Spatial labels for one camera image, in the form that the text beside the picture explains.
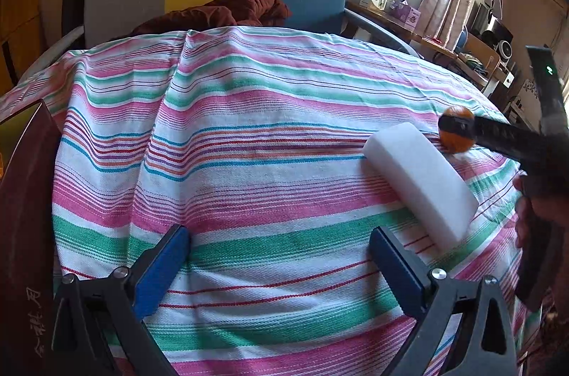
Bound purple tissue box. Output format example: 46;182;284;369
393;0;422;31

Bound orange fruit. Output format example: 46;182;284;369
438;106;475;155

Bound person's right hand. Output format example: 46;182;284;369
512;175;569;292

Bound yellow wooden cabinet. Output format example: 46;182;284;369
0;0;49;97

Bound dark red box container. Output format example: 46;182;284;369
0;98;63;376

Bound grey round speaker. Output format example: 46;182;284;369
495;39;516;61

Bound maroon cloth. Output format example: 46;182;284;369
109;0;294;41

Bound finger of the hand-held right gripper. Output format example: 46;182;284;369
438;112;541;163

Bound wooden side table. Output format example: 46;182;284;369
346;0;458;57

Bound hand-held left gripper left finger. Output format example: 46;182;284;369
51;224;192;376

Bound pink green striped tablecloth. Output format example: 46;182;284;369
0;25;543;376

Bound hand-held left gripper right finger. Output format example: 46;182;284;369
369;226;519;376

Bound white foam sponge block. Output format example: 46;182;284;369
362;123;480;254

